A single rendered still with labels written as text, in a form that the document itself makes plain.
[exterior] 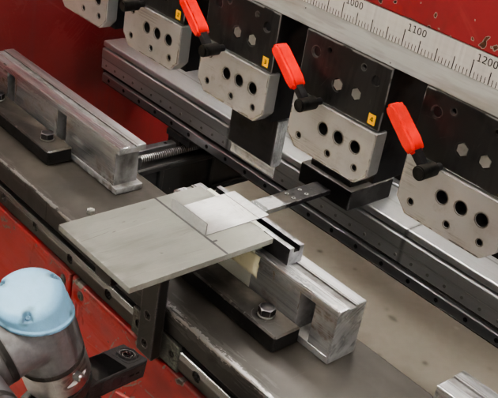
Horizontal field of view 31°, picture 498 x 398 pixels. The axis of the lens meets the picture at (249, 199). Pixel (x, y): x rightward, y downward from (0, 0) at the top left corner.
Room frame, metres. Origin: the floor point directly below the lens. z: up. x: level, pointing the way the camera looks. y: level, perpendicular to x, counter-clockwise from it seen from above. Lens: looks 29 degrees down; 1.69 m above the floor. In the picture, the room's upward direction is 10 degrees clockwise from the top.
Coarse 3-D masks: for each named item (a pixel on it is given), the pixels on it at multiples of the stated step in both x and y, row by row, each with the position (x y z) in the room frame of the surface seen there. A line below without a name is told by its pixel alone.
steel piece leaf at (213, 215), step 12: (180, 204) 1.16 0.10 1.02; (192, 204) 1.20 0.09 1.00; (204, 204) 1.21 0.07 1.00; (216, 204) 1.21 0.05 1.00; (228, 204) 1.22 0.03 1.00; (180, 216) 1.16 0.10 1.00; (192, 216) 1.14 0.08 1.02; (204, 216) 1.17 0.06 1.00; (216, 216) 1.17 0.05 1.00; (228, 216) 1.18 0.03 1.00; (240, 216) 1.19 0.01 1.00; (252, 216) 1.19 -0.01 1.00; (204, 228) 1.12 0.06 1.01; (216, 228) 1.14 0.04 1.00; (228, 228) 1.15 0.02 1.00
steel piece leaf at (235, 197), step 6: (234, 192) 1.26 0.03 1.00; (234, 198) 1.24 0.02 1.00; (240, 198) 1.24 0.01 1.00; (240, 204) 1.23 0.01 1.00; (246, 204) 1.23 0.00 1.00; (252, 204) 1.23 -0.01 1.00; (252, 210) 1.21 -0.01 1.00; (258, 210) 1.22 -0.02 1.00; (258, 216) 1.20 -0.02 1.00; (264, 216) 1.20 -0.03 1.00
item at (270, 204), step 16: (304, 176) 1.37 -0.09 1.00; (320, 176) 1.34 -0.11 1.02; (336, 176) 1.33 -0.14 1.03; (288, 192) 1.29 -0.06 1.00; (304, 192) 1.30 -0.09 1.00; (320, 192) 1.31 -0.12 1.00; (336, 192) 1.31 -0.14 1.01; (352, 192) 1.30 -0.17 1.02; (368, 192) 1.33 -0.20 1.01; (384, 192) 1.36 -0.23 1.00; (272, 208) 1.22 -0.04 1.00; (352, 208) 1.30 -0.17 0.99
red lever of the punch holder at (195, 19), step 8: (184, 0) 1.24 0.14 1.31; (192, 0) 1.24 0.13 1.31; (184, 8) 1.23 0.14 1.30; (192, 8) 1.23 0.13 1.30; (192, 16) 1.22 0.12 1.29; (200, 16) 1.23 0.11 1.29; (192, 24) 1.22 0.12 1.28; (200, 24) 1.22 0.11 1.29; (200, 32) 1.21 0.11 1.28; (208, 32) 1.23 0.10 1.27; (200, 40) 1.21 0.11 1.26; (208, 40) 1.21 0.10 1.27; (200, 48) 1.20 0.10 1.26; (208, 48) 1.19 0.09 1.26; (216, 48) 1.20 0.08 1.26; (224, 48) 1.22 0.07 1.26; (208, 56) 1.20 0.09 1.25
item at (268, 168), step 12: (240, 120) 1.23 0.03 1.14; (264, 120) 1.20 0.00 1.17; (288, 120) 1.19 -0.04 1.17; (228, 132) 1.25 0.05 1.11; (240, 132) 1.23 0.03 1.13; (252, 132) 1.21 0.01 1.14; (264, 132) 1.19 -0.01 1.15; (276, 132) 1.18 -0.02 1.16; (240, 144) 1.22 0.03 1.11; (252, 144) 1.21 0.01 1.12; (264, 144) 1.19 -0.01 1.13; (276, 144) 1.18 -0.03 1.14; (240, 156) 1.23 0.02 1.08; (252, 156) 1.22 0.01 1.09; (264, 156) 1.19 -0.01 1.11; (276, 156) 1.18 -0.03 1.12; (264, 168) 1.20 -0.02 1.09
